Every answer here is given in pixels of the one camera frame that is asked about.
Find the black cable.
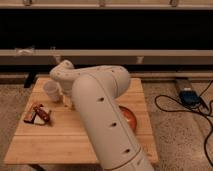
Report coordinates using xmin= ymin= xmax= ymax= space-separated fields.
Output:
xmin=154 ymin=79 xmax=213 ymax=168

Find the blue power adapter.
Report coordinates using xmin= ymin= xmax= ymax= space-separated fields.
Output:
xmin=179 ymin=91 xmax=200 ymax=106

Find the clear plastic cup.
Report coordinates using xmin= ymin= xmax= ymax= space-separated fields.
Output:
xmin=43 ymin=81 xmax=61 ymax=102

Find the wooden table top board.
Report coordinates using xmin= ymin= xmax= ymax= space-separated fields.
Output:
xmin=4 ymin=77 xmax=158 ymax=164

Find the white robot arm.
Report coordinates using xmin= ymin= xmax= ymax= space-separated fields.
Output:
xmin=50 ymin=60 xmax=154 ymax=171

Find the orange ceramic bowl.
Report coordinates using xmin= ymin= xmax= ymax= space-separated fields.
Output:
xmin=120 ymin=106 xmax=137 ymax=132

